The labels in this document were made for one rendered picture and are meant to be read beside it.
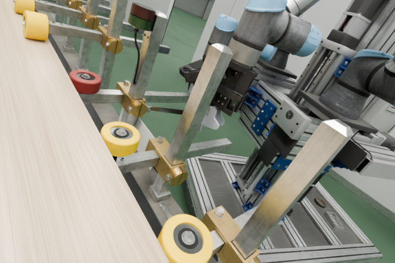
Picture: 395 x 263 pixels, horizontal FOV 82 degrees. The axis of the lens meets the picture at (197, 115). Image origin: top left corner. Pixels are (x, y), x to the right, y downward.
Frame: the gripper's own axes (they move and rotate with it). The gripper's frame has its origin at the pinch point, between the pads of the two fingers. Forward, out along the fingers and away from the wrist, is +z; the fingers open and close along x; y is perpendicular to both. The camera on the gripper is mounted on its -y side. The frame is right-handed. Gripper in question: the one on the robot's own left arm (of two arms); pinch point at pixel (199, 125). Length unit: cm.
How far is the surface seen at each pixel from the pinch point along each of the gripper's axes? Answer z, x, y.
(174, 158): 5.2, -11.0, 1.5
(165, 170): 9.5, -11.5, 0.7
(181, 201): 91, 61, -9
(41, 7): -3, 2, -78
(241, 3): -42, 290, -117
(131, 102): 4.4, -3.2, -21.4
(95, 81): 0.1, -11.6, -28.2
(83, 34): -4, 1, -52
